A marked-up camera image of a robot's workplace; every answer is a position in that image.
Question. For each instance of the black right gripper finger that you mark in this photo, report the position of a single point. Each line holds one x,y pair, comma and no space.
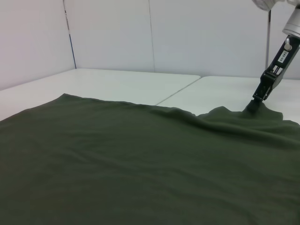
263,89

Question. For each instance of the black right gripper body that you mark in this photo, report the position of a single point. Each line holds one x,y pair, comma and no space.
284,61

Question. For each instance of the dark green t-shirt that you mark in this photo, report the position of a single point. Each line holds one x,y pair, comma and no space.
140,164

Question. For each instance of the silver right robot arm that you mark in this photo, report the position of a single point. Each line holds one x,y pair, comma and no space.
293,23

